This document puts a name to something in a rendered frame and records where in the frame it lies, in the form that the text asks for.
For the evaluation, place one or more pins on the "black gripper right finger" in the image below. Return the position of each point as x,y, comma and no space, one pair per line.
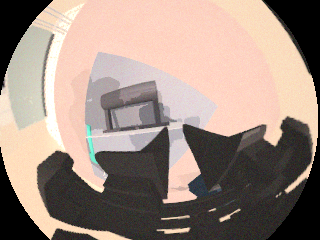
215,154

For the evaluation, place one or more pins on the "turquoise small trowel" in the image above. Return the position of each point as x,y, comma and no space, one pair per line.
91,154

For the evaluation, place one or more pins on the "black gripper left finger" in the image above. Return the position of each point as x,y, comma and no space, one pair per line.
152,161

